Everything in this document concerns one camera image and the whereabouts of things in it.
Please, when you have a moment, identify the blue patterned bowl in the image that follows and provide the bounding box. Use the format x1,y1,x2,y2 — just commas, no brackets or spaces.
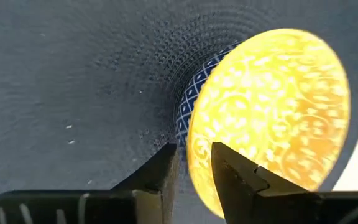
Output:
175,28,352,219

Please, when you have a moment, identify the dark round woven placemat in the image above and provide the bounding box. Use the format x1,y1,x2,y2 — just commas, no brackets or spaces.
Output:
0,0,358,224

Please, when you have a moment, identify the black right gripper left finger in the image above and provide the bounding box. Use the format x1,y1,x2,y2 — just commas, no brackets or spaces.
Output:
0,142,180,224

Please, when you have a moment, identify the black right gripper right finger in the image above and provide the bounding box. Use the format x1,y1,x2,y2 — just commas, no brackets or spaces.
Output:
211,142,358,224

